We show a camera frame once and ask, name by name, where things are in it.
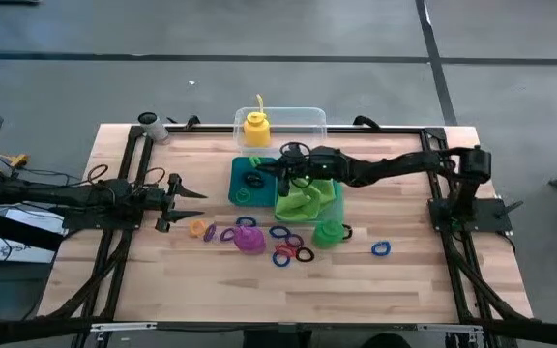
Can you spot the red coil wristband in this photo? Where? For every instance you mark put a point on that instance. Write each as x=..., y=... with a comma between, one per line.
x=283, y=246

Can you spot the green coil wristband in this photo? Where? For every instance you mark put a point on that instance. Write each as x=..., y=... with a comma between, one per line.
x=252, y=160
x=237, y=195

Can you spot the teal towel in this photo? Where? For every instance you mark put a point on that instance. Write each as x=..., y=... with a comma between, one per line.
x=338, y=193

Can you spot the dark teal plastic bin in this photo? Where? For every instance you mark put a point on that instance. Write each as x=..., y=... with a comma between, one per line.
x=264, y=198

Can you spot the magenta sports bottle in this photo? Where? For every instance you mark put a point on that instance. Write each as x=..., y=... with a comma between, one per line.
x=249, y=241

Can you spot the black coil wristband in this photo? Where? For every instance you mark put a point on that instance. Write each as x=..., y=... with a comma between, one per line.
x=297, y=254
x=247, y=180
x=350, y=232

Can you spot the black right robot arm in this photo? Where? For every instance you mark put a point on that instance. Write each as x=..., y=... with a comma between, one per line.
x=404, y=166

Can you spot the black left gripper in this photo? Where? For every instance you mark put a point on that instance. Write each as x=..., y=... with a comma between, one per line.
x=153, y=203

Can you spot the orange coil wristband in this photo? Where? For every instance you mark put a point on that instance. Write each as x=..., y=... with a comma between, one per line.
x=191, y=228

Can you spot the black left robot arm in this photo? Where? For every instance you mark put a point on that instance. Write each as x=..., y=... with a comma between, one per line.
x=66, y=193

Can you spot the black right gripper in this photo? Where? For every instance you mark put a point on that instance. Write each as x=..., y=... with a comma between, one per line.
x=300, y=171

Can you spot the grey canister white label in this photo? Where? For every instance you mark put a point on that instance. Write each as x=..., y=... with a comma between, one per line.
x=154, y=129

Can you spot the white labelled box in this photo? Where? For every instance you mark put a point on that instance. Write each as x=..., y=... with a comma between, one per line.
x=17, y=246

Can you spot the person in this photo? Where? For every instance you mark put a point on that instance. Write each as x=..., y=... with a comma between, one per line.
x=385, y=341

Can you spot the blue coil wristband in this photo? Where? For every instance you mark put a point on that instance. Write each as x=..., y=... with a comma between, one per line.
x=238, y=221
x=373, y=248
x=271, y=232
x=273, y=260

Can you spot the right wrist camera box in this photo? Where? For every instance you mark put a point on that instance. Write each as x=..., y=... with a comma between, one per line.
x=324, y=157

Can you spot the green sports bottle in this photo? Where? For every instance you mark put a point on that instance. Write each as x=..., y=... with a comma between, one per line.
x=328, y=235

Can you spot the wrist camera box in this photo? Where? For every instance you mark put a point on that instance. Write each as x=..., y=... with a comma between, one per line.
x=324, y=157
x=114, y=189

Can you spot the black crossbeam silver brackets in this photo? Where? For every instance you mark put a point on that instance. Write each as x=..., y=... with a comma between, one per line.
x=41, y=328

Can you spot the black slanted bar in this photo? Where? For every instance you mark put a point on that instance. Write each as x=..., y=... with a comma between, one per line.
x=8, y=227

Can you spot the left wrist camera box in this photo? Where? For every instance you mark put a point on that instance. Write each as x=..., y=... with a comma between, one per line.
x=114, y=189

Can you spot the clear plastic bin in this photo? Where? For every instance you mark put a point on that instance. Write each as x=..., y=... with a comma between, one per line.
x=307, y=121

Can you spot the black metal table frame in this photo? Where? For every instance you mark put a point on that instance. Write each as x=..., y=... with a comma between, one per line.
x=394, y=129

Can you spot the green towel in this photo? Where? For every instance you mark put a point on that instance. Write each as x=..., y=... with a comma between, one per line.
x=302, y=203

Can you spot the yellow sports bottle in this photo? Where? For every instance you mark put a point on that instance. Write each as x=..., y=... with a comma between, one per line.
x=256, y=135

